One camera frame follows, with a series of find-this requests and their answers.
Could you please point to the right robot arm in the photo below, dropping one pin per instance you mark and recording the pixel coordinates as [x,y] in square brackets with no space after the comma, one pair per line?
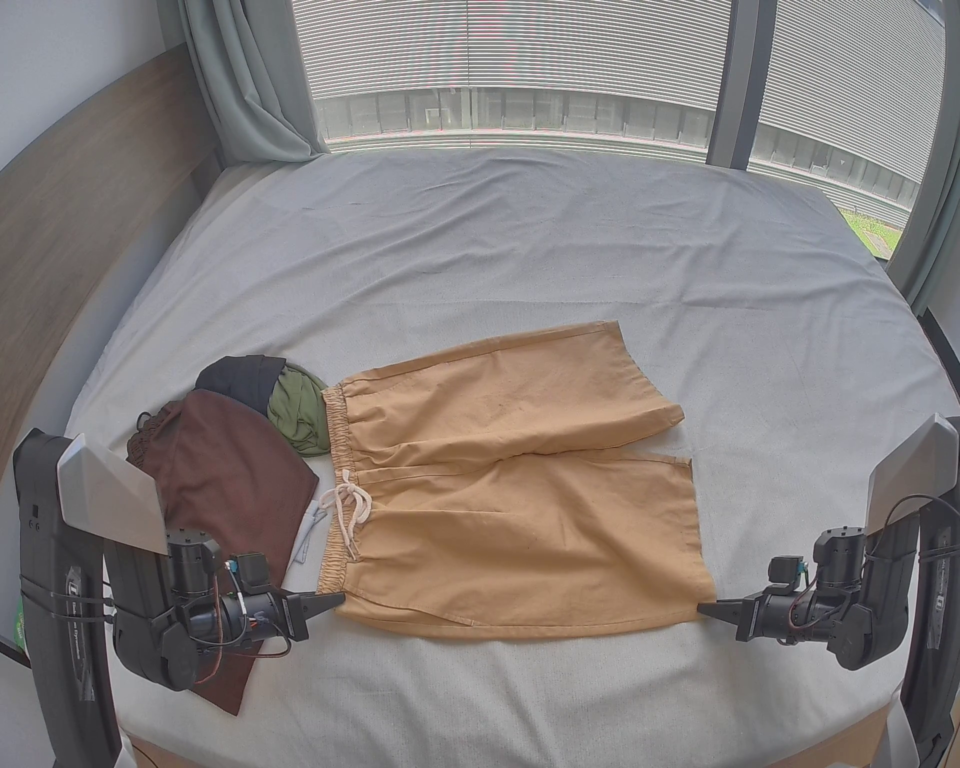
[885,592]

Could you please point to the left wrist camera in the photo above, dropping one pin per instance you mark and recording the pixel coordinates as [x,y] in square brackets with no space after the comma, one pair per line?
[249,571]

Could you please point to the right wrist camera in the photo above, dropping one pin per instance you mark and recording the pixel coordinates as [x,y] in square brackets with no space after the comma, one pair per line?
[784,574]

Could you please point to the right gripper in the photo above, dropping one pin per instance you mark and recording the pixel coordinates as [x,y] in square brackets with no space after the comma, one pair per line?
[772,619]

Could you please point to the black garment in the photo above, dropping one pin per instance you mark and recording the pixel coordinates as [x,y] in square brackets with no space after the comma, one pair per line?
[232,379]

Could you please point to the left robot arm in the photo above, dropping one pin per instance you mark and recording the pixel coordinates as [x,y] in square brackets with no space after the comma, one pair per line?
[135,592]

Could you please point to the brown garment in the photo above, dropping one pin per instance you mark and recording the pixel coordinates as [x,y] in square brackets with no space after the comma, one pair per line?
[225,472]

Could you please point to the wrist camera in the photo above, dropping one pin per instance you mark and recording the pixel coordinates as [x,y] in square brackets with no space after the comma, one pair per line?
[784,574]
[249,571]

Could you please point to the grey-green curtain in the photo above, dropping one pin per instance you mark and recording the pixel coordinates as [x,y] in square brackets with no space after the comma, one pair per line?
[240,90]

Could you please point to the green garment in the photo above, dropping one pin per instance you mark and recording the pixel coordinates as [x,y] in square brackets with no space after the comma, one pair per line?
[296,412]

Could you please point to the window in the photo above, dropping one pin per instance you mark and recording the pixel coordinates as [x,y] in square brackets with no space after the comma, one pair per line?
[562,67]

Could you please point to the tan shorts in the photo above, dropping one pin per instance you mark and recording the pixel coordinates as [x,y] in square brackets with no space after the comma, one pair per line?
[510,510]

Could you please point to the bed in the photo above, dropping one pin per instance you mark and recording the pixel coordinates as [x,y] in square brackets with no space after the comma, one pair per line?
[525,247]

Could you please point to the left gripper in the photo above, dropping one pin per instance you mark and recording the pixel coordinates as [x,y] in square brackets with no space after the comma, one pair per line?
[262,619]

